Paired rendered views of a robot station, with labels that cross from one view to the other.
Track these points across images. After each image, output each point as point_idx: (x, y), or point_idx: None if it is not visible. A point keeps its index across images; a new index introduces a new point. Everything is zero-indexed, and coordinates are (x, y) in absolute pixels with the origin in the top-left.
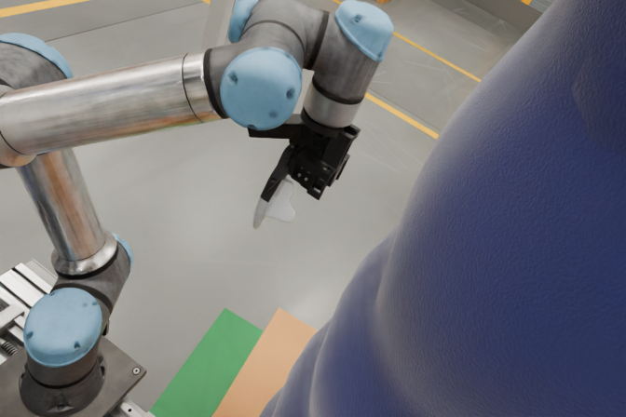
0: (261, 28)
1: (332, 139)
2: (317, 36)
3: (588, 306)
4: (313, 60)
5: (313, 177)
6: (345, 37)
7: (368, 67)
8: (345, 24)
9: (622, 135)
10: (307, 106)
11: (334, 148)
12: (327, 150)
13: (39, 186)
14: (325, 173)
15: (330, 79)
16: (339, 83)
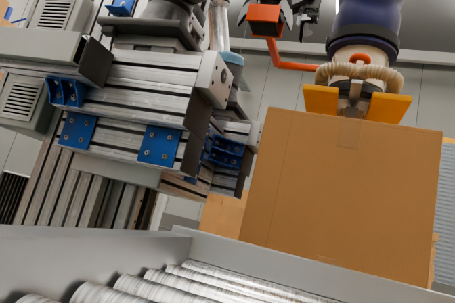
0: None
1: None
2: None
3: None
4: None
5: (313, 9)
6: None
7: None
8: None
9: None
10: None
11: (316, 1)
12: (314, 3)
13: (220, 18)
14: (316, 5)
15: None
16: None
